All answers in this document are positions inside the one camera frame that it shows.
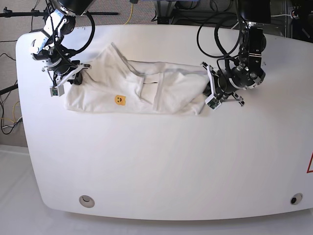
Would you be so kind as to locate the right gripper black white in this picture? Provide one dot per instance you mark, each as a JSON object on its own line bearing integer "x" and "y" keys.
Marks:
{"x": 63, "y": 72}

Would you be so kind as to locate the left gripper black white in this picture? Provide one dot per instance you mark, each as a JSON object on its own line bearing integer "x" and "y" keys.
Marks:
{"x": 220, "y": 87}

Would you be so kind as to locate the white printed T-shirt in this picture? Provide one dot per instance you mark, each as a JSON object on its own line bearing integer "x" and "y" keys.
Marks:
{"x": 114, "y": 84}

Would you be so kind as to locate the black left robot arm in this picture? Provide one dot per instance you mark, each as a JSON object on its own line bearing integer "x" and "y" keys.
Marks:
{"x": 243, "y": 62}

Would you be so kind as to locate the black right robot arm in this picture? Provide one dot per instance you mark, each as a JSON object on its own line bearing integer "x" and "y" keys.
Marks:
{"x": 47, "y": 46}

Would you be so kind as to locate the black tripod pole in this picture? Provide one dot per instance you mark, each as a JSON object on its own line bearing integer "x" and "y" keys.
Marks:
{"x": 36, "y": 13}

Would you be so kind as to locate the left table grommet hole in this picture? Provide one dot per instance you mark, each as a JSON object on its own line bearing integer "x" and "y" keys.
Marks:
{"x": 86, "y": 201}

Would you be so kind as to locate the table grommet hole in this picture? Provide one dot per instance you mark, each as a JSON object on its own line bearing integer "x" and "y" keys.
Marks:
{"x": 86, "y": 201}
{"x": 296, "y": 199}

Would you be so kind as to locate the right table grommet hole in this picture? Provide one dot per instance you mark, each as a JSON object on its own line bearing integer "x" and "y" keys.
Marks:
{"x": 296, "y": 199}

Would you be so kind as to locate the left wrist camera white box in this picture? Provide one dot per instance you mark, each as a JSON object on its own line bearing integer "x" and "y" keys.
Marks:
{"x": 213, "y": 102}

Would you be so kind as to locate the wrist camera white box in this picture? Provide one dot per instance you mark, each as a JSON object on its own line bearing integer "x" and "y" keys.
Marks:
{"x": 57, "y": 90}
{"x": 213, "y": 102}

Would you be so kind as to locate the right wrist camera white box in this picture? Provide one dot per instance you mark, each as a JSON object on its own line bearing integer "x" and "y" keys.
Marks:
{"x": 57, "y": 90}

